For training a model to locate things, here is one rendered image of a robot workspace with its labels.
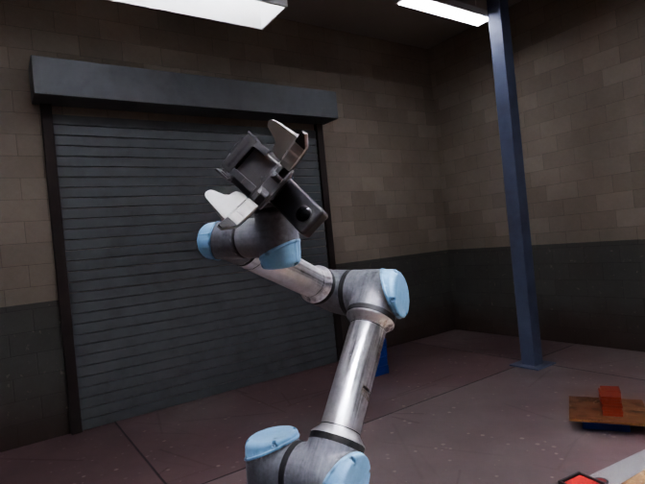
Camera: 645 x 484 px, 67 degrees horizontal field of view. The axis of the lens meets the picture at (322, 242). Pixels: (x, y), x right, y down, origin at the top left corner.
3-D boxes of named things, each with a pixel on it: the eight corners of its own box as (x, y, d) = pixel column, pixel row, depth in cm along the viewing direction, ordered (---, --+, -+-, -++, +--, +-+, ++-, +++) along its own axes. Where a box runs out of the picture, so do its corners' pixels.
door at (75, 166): (62, 435, 448) (28, 68, 448) (346, 358, 634) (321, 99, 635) (67, 446, 419) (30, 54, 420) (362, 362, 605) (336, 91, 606)
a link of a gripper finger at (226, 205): (179, 214, 59) (220, 183, 66) (217, 247, 59) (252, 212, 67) (190, 199, 57) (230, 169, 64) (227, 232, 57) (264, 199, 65)
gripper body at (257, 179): (211, 171, 64) (226, 175, 76) (260, 214, 65) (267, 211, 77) (250, 128, 64) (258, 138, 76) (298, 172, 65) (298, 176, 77)
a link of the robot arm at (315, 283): (328, 277, 134) (200, 206, 96) (364, 277, 128) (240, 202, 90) (322, 318, 130) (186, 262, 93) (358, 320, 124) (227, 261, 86)
